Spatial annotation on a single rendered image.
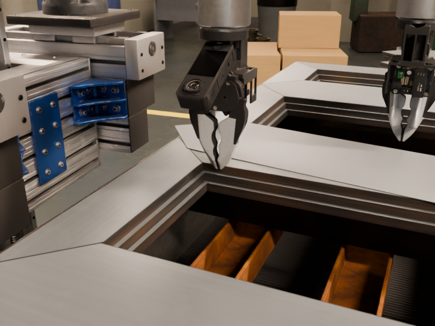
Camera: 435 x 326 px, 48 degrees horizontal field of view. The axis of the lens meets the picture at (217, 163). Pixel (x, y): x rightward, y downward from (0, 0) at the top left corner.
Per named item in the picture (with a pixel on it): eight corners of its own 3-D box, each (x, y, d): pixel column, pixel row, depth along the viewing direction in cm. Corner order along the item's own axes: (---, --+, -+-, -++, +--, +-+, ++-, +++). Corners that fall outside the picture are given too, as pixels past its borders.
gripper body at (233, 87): (257, 104, 77) (261, 26, 73) (237, 119, 70) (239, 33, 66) (213, 99, 80) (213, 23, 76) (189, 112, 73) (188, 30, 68)
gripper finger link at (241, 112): (247, 143, 74) (249, 85, 70) (244, 146, 72) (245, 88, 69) (219, 138, 75) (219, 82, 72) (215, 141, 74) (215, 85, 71)
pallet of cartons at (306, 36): (347, 86, 483) (355, 11, 456) (347, 113, 397) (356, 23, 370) (222, 79, 510) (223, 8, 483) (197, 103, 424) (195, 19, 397)
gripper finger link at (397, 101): (380, 146, 86) (387, 95, 83) (384, 136, 91) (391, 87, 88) (399, 149, 85) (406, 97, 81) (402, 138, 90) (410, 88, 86)
